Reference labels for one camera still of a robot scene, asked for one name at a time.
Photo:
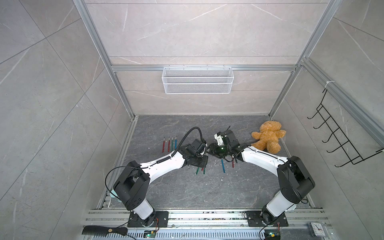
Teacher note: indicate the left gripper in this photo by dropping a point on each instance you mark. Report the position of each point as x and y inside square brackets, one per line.
[204, 164]

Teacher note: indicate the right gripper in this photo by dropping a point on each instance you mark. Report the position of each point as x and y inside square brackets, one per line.
[213, 150]

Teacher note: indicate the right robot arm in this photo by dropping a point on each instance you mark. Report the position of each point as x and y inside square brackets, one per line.
[295, 180]

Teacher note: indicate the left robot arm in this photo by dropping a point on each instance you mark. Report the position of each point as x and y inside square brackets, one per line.
[132, 184]

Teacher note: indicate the brown teddy bear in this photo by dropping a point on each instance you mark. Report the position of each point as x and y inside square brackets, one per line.
[268, 137]

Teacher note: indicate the small white clock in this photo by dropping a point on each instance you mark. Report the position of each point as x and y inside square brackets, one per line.
[317, 230]

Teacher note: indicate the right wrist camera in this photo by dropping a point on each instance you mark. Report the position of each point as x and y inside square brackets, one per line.
[221, 138]

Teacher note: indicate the aluminium mounting rail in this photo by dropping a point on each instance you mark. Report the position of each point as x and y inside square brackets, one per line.
[216, 224]

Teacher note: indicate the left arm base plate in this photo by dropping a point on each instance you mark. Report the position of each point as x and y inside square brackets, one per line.
[156, 219]

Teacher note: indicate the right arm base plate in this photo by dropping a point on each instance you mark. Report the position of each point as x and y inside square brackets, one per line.
[262, 219]

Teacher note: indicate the white wire mesh basket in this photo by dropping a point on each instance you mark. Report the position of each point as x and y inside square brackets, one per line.
[197, 80]

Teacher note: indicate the black wire hook rack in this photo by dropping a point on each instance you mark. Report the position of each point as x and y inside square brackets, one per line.
[343, 141]

